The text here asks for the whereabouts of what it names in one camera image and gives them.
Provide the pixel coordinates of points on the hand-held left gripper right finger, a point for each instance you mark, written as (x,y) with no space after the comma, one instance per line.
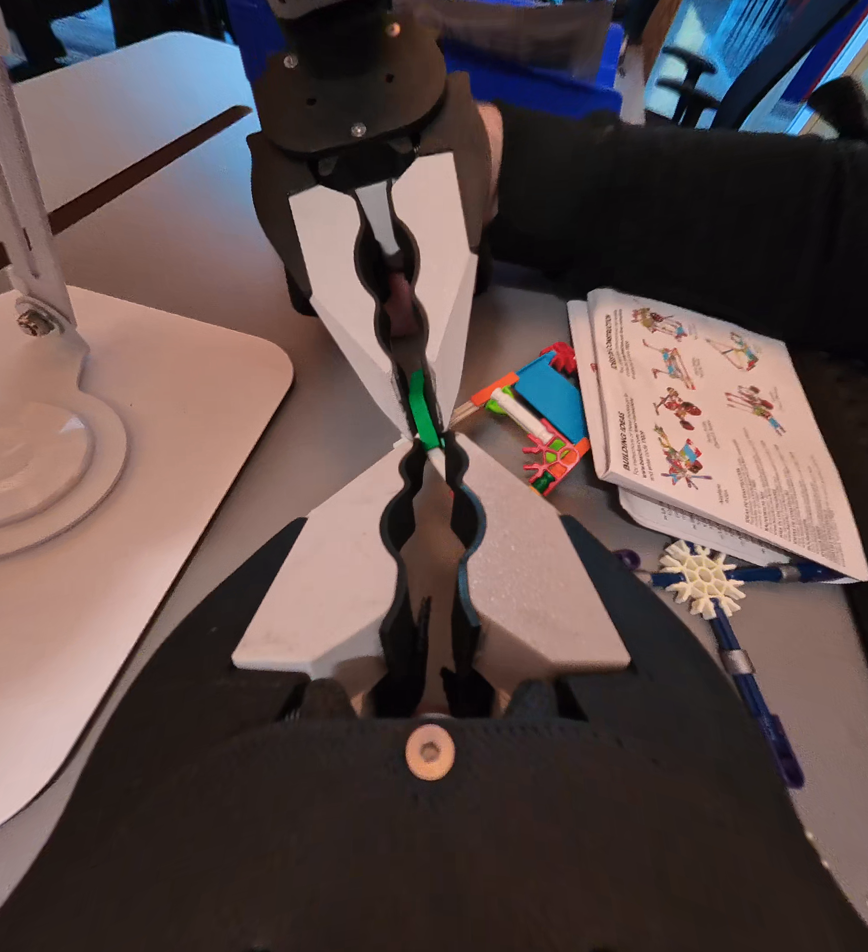
(553,595)

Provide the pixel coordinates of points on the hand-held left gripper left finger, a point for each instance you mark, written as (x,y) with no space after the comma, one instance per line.
(315,595)

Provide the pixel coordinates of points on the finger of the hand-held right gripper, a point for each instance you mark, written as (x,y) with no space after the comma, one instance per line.
(445,245)
(329,260)

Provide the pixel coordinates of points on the green toy connector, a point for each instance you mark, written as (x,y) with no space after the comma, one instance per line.
(422,416)

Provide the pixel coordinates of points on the colourful toy construction frame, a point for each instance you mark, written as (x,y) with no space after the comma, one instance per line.
(553,398)

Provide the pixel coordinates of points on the person's right forearm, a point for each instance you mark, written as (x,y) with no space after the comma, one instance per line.
(664,208)

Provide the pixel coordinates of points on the person's right hand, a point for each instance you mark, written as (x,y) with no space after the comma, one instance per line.
(496,149)

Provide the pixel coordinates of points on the white instruction leaflet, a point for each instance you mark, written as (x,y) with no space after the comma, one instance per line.
(672,520)

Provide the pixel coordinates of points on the blue rod cross toy assembly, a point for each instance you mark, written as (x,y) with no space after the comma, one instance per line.
(701,576)

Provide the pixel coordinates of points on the blue plastic bin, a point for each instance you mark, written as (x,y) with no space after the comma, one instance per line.
(538,89)

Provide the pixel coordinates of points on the colour printed instruction booklet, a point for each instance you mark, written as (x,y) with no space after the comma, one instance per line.
(738,446)

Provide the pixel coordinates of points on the black office chair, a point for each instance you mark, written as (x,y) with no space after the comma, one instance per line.
(686,63)

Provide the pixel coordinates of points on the clear round disc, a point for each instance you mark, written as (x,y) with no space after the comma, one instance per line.
(25,461)

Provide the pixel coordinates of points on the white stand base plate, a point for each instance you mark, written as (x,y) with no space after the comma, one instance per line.
(181,446)

